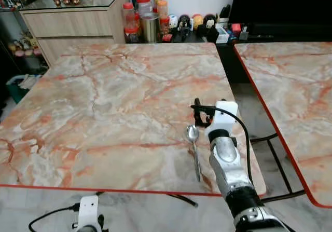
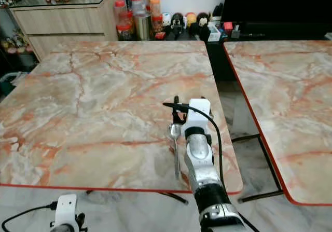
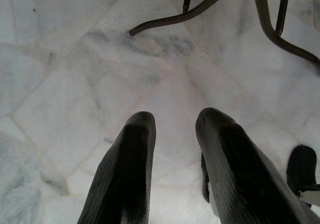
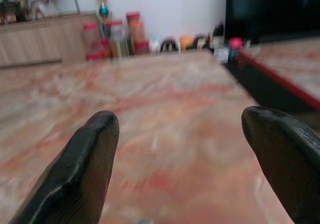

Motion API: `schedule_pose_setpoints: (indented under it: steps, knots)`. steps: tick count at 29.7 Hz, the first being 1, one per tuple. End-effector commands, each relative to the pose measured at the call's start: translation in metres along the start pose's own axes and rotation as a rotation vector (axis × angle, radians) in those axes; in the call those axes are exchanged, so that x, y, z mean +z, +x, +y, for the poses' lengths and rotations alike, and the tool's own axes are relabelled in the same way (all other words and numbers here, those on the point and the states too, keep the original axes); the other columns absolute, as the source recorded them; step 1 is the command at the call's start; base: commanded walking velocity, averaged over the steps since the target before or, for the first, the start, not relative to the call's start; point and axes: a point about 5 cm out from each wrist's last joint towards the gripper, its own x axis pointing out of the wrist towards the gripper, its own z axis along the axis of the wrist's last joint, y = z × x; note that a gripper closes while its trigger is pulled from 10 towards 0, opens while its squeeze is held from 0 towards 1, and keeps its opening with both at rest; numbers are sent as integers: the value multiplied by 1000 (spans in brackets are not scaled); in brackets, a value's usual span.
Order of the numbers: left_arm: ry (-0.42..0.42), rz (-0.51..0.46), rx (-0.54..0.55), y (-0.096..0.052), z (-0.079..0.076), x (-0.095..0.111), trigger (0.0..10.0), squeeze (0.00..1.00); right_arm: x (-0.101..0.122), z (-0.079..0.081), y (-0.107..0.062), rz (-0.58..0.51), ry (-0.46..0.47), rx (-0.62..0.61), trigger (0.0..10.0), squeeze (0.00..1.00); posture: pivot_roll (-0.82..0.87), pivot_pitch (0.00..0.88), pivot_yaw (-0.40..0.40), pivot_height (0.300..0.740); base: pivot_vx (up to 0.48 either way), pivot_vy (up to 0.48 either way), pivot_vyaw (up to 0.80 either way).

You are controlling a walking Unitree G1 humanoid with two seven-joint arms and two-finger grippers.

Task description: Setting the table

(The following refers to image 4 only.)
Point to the short red-lidded jar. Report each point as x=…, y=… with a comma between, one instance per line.
x=141, y=47

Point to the teal ball ornament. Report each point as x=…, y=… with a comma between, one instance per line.
x=103, y=9

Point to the orange round container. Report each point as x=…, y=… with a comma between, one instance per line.
x=186, y=42

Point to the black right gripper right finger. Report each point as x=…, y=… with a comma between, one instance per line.
x=287, y=164

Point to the red-lidded clear plastic jar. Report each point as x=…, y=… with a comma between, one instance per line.
x=90, y=38
x=117, y=37

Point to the wooden sideboard cabinet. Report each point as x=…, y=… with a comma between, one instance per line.
x=32, y=41

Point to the dark potted decoration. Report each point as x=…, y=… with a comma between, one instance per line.
x=8, y=9

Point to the dark arched small container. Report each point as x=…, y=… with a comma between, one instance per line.
x=200, y=41
x=168, y=44

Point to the white cloth figure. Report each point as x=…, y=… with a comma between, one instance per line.
x=41, y=1

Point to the red-edged marble side table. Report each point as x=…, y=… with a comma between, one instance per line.
x=287, y=66

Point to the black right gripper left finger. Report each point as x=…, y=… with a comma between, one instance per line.
x=75, y=174

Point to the pink round ornament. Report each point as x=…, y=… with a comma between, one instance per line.
x=236, y=43

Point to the low red-lidded container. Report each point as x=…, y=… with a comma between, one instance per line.
x=95, y=56

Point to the black television screen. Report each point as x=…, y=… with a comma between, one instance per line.
x=272, y=8

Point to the small white box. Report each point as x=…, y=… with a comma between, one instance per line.
x=221, y=54

